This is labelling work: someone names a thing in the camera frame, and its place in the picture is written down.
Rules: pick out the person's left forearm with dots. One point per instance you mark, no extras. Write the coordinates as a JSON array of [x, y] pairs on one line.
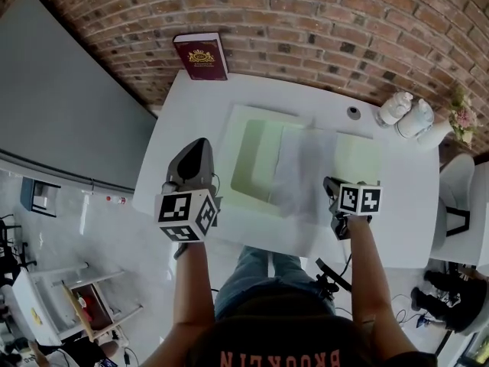
[[195, 281]]

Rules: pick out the translucent white sheet of paper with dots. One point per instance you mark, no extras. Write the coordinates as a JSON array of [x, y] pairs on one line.
[[302, 174]]

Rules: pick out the small white round bottle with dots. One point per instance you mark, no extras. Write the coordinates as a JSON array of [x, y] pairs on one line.
[[393, 109]]

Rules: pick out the round grey desk grommet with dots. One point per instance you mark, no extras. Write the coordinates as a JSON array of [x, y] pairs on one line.
[[353, 112]]

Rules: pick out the person's dark printed shirt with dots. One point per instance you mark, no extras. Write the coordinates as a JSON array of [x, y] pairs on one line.
[[290, 338]]

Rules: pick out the white chair with black frame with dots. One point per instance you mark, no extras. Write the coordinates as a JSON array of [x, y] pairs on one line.
[[456, 205]]

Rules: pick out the plastic bottle with red cap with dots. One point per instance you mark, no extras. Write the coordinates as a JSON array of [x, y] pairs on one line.
[[116, 200]]

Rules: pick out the white metal trolley shelf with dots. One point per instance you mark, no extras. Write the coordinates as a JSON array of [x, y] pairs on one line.
[[61, 308]]

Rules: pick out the blue and white box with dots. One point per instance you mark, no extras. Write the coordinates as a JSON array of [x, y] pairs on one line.
[[38, 197]]

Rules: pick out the white box with green inside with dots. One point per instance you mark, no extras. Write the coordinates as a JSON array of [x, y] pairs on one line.
[[256, 155]]

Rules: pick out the white vase with pink flowers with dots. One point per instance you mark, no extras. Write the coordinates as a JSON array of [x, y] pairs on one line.
[[454, 122]]

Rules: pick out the person's blue jeans legs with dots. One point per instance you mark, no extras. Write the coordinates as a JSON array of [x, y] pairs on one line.
[[267, 281]]

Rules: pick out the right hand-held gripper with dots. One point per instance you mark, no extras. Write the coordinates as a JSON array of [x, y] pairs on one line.
[[359, 201]]

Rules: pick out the large grey panel board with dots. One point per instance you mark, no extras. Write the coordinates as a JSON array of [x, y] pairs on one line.
[[57, 101]]

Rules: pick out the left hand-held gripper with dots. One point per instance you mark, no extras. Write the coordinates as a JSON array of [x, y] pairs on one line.
[[182, 210]]

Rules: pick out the maroon book with gold emblem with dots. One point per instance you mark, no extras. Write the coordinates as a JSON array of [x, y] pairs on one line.
[[202, 57]]

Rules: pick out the person's right forearm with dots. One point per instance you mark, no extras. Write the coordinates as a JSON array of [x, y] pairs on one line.
[[368, 270]]

